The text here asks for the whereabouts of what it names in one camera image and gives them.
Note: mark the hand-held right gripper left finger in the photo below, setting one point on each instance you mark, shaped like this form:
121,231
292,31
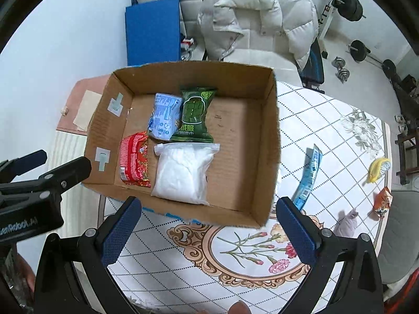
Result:
121,232

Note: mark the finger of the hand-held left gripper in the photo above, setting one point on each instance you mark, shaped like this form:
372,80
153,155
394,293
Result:
67,173
27,162

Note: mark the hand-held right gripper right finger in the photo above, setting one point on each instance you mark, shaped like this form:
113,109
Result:
297,232

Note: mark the brown cardboard box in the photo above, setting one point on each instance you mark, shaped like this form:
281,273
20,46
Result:
235,137

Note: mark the yellow soft packet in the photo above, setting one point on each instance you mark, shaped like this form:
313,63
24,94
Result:
376,170

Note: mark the person's right hand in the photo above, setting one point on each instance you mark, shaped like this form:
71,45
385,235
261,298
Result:
240,308

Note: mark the long blue striped packet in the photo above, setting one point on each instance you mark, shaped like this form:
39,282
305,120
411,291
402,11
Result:
311,170

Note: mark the beige paper sheet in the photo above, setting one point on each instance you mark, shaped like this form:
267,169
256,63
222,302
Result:
86,111

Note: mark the floral checked tablecloth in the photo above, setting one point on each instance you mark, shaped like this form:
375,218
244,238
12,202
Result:
183,261

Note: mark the red floral tissue packet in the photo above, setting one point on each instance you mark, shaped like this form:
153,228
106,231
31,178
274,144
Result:
134,158

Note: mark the clear zip bag white cotton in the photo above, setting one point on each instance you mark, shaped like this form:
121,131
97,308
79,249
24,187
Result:
180,174

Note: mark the orange snack packet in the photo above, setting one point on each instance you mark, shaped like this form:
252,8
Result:
383,202

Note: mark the grey chair seat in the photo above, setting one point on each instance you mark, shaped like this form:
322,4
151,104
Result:
401,235

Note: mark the light blue tissue packet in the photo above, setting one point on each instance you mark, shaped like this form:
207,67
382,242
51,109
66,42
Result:
163,116

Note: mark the dark wooden stool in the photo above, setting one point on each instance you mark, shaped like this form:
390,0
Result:
407,157

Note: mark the green wet wipe packet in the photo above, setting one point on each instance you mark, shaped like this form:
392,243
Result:
193,114

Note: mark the blue foam board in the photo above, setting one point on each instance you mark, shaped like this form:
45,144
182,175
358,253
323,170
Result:
152,32

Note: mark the blue black weight bench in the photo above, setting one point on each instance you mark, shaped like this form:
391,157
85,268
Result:
314,68

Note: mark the black exercise machine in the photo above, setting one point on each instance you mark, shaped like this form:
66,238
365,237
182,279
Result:
406,88

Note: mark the black barbell with plates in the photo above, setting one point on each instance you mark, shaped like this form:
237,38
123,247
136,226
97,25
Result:
360,49

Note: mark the white leather chair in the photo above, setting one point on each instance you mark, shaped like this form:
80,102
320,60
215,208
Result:
190,13

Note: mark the white puffer jacket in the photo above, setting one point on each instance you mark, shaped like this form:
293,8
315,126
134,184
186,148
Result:
255,16

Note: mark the barbell on white rack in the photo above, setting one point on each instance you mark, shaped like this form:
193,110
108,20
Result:
350,3

